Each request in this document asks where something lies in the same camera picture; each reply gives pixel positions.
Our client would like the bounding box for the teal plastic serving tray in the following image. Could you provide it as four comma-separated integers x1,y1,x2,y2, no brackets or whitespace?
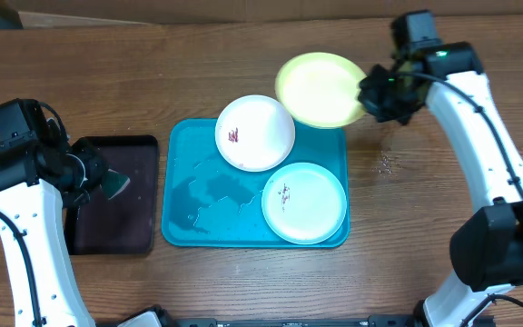
161,118,350,249

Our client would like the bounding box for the white plate with red stain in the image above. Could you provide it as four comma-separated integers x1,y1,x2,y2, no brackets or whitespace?
214,94,295,173

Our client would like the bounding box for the black rectangular water tray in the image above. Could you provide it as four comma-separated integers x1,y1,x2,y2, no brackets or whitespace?
64,135,159,255

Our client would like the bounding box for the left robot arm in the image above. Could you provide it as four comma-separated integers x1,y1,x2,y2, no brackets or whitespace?
0,99,130,326

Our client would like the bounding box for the cardboard box at back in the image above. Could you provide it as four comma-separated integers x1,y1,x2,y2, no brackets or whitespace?
9,0,523,24

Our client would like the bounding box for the green and pink sponge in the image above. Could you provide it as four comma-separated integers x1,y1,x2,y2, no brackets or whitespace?
100,169,130,200

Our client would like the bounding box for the light blue plate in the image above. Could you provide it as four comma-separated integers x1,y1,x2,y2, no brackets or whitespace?
261,163,348,245

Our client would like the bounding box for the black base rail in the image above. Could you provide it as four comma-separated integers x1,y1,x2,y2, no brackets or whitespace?
173,314,422,327

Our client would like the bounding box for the yellow-green plate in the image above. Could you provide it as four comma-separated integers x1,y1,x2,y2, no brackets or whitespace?
275,52,366,129

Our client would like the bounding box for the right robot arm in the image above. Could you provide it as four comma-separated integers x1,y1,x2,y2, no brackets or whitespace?
358,10,523,326

